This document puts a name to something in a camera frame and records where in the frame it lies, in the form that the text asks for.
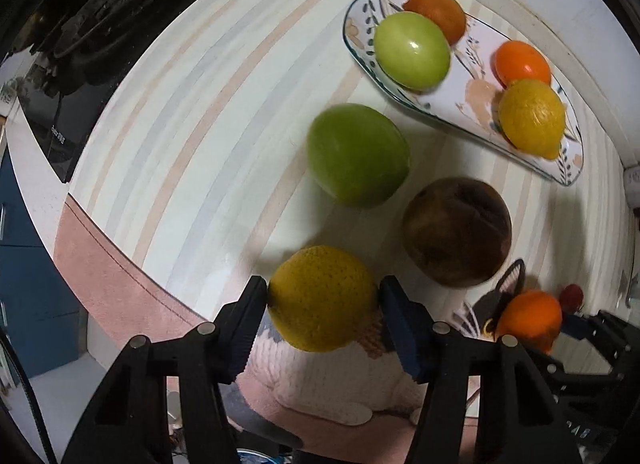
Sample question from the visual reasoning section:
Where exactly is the green apple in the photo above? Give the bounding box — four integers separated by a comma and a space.
373, 11, 451, 91
306, 103, 411, 208

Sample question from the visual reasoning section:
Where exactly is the black gas stove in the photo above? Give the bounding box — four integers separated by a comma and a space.
3, 0, 197, 182

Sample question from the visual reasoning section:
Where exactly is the dark red apple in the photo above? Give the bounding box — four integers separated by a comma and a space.
401, 177, 512, 288

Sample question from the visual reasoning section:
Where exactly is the floral oval ceramic plate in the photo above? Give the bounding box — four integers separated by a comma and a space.
343, 0, 584, 187

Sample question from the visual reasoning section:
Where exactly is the red cherry tomato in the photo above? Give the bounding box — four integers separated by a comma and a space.
558, 283, 585, 314

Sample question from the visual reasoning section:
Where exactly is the orange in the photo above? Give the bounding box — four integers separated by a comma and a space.
402, 0, 466, 46
492, 40, 551, 86

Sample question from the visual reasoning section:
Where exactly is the brownish orange fruit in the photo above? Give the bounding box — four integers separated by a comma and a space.
495, 290, 563, 354

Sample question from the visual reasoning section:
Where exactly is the yellow lemon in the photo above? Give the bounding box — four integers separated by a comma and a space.
498, 78, 565, 161
268, 245, 378, 352

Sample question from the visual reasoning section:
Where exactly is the blue cabinet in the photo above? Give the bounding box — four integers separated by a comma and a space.
1, 153, 87, 377

